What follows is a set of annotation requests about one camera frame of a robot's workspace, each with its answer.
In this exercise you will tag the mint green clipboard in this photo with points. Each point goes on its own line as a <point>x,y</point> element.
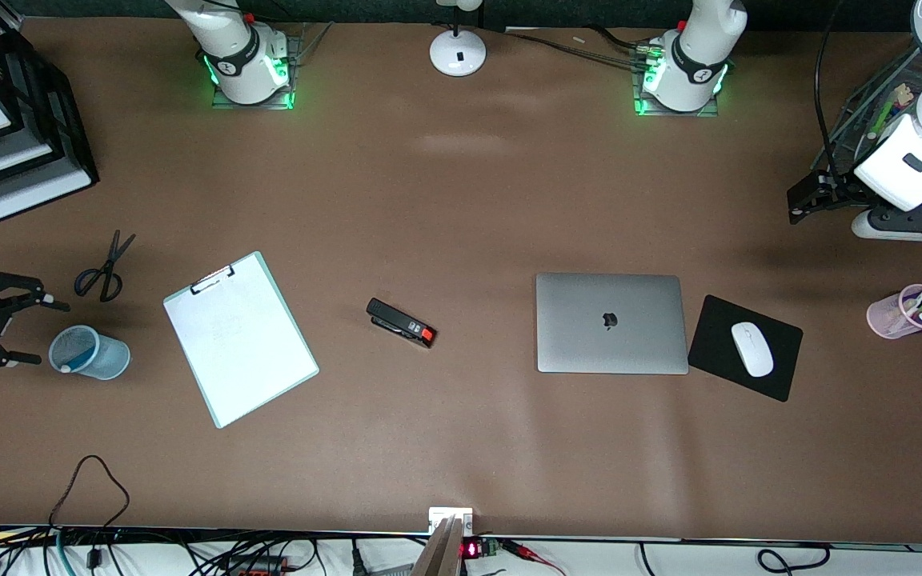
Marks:
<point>191,365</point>

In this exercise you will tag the blue marker white end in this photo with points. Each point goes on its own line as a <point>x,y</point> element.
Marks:
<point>77,356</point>

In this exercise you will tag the pink mesh pen cup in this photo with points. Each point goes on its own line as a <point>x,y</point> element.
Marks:
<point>885,318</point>

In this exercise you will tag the circuit board red display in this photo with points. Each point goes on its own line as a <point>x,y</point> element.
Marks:
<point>481,549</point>

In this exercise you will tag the black scissors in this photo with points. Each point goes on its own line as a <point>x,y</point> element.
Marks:
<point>111,258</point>

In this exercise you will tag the aluminium profile bar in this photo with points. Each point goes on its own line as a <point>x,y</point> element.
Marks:
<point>441,556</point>

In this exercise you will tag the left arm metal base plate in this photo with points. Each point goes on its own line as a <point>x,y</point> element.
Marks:
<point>709,114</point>

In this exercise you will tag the small multicoloured stationery item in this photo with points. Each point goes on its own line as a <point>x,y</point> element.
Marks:
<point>903,94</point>

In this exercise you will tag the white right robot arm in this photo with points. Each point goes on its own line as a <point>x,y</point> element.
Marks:
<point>245,64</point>

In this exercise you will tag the white computer mouse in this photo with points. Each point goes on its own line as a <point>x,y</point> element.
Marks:
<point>751,350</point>

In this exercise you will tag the black stacked letter tray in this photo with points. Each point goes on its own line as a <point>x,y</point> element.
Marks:
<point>69,152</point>

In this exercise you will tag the black stapler red tip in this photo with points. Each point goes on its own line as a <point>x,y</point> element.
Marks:
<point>397,320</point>

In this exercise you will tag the silver laptop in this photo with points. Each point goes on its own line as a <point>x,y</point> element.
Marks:
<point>589,344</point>

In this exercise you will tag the white mounting bracket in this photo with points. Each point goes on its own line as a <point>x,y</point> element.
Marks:
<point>437,516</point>

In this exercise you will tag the black mouse pad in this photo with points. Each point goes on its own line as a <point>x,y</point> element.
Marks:
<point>713,344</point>

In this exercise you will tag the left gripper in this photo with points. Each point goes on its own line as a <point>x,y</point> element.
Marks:
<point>839,190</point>

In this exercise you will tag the green pen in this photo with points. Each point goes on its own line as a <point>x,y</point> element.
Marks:
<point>885,118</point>

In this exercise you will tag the white lamp base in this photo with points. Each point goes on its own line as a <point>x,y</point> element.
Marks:
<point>458,56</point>

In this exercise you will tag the blue mesh pen cup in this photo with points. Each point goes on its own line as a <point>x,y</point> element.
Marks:
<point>113,360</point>

